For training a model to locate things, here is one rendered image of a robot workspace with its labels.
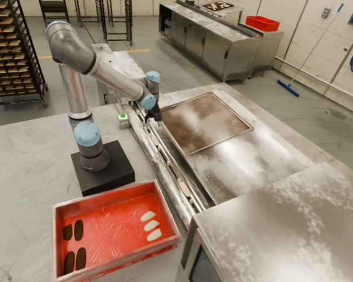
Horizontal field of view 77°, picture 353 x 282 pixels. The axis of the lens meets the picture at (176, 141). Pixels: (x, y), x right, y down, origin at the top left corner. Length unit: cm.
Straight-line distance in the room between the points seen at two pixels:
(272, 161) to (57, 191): 115
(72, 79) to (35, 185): 60
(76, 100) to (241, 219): 88
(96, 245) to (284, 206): 76
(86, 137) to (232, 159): 79
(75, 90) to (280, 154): 113
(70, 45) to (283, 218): 86
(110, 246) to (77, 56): 77
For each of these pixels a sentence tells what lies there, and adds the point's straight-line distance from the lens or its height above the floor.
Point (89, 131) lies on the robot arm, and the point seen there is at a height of 112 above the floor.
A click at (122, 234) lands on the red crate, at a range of 109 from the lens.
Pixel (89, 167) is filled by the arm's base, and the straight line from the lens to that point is 124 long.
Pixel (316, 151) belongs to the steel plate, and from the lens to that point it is 184.
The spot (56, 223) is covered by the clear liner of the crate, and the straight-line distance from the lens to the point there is 107.
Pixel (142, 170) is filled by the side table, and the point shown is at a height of 82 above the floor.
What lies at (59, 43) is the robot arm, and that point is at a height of 152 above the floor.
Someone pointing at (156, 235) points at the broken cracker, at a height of 83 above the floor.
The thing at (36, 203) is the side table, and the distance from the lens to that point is 129.
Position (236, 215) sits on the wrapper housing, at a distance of 61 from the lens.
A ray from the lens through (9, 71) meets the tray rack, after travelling 342.
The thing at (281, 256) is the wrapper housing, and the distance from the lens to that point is 60.
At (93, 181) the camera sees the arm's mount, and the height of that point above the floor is 89.
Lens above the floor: 180
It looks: 40 degrees down
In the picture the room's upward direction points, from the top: 7 degrees clockwise
